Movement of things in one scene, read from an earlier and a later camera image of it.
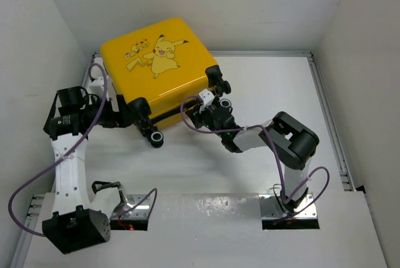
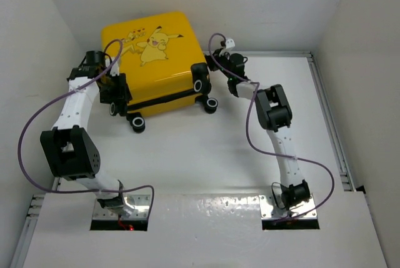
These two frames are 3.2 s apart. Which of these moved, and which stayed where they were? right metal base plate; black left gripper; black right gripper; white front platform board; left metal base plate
Moved: black right gripper; black left gripper
Stayed: white front platform board; right metal base plate; left metal base plate
